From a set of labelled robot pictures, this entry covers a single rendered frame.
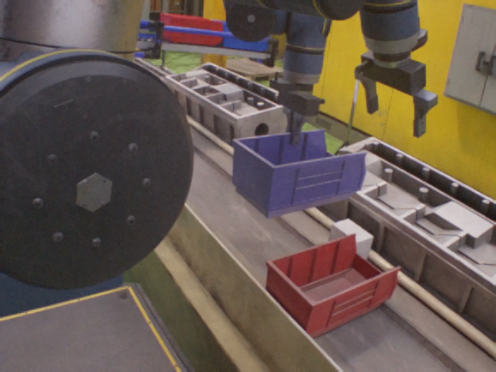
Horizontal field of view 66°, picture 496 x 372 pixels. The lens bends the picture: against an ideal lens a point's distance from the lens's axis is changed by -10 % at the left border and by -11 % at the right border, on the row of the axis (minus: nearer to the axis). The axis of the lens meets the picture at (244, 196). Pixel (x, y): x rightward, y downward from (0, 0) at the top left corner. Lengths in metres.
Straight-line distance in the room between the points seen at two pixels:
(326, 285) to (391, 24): 0.80
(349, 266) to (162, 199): 1.04
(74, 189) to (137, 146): 0.06
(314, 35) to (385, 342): 0.81
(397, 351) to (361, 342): 0.10
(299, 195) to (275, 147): 0.18
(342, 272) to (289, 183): 0.39
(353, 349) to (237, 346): 0.36
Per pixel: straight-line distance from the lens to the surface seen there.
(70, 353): 1.61
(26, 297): 0.69
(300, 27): 1.12
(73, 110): 0.30
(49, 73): 0.30
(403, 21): 0.78
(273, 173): 1.00
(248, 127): 2.02
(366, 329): 1.19
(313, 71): 1.14
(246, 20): 0.94
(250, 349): 1.29
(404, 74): 0.82
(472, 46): 3.58
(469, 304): 1.30
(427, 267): 1.34
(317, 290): 1.27
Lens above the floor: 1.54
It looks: 28 degrees down
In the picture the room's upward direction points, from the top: 6 degrees clockwise
